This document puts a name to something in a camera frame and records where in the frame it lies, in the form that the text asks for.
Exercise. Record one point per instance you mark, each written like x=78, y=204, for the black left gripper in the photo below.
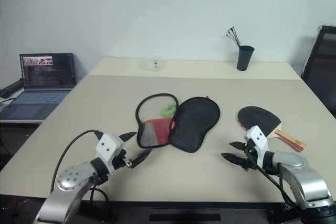
x=121, y=161

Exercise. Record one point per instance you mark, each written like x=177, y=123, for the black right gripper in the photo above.
x=250, y=157

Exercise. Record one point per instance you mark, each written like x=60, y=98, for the black table tennis paddle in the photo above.
x=258, y=120

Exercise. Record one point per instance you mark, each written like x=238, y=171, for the black red mesh paddle case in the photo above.
x=194, y=121

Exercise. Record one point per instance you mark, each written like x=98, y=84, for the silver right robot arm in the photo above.
x=302, y=176

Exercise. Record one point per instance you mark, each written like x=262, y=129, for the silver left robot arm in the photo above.
x=71, y=182

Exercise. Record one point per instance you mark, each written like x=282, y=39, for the dark panel below table edge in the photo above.
x=183, y=212

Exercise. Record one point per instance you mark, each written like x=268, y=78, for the clear plastic box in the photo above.
x=154, y=64

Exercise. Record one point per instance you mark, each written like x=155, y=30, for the black plastic cup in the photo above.
x=245, y=58

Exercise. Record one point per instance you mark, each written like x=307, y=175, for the grey open laptop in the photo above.
x=39, y=95

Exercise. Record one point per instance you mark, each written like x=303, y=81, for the black mesh office chair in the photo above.
x=320, y=64

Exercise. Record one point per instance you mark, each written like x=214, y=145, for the black bar-shaped device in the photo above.
x=10, y=87

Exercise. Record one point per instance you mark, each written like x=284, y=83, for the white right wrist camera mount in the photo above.
x=258, y=140

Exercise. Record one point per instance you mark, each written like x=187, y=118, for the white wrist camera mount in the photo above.
x=258, y=140
x=107, y=148

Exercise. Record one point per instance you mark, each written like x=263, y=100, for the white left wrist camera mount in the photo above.
x=107, y=148

